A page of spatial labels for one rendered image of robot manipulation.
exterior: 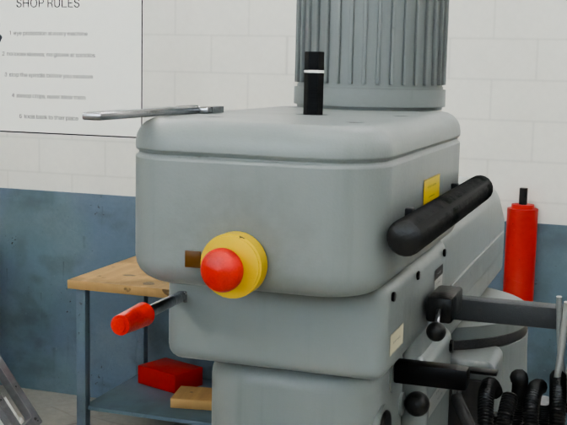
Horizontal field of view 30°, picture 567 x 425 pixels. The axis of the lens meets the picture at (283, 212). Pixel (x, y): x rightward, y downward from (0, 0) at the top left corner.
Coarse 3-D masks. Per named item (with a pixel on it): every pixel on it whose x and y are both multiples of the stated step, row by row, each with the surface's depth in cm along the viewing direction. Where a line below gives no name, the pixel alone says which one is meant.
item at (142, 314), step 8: (168, 296) 108; (176, 296) 109; (184, 296) 110; (136, 304) 102; (144, 304) 102; (152, 304) 104; (160, 304) 105; (168, 304) 107; (176, 304) 109; (128, 312) 99; (136, 312) 100; (144, 312) 101; (152, 312) 102; (160, 312) 106; (112, 320) 98; (120, 320) 98; (128, 320) 98; (136, 320) 99; (144, 320) 101; (152, 320) 102; (112, 328) 99; (120, 328) 98; (128, 328) 98; (136, 328) 100
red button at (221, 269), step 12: (216, 252) 94; (228, 252) 94; (204, 264) 94; (216, 264) 93; (228, 264) 93; (240, 264) 94; (204, 276) 94; (216, 276) 94; (228, 276) 93; (240, 276) 94; (216, 288) 94; (228, 288) 94
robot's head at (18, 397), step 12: (0, 360) 93; (0, 372) 92; (12, 384) 93; (0, 396) 91; (12, 396) 93; (24, 396) 93; (0, 408) 90; (24, 408) 93; (12, 420) 90; (24, 420) 93; (36, 420) 93
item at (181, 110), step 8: (88, 112) 95; (96, 112) 95; (104, 112) 95; (112, 112) 96; (120, 112) 97; (128, 112) 99; (136, 112) 100; (144, 112) 102; (152, 112) 103; (160, 112) 105; (168, 112) 106; (176, 112) 108; (184, 112) 110; (192, 112) 111; (200, 112) 113; (208, 112) 113; (216, 112) 115; (96, 120) 94; (104, 120) 95
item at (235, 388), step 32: (224, 384) 115; (256, 384) 113; (288, 384) 112; (320, 384) 111; (352, 384) 111; (384, 384) 116; (224, 416) 116; (256, 416) 114; (288, 416) 113; (320, 416) 111; (352, 416) 112; (384, 416) 114
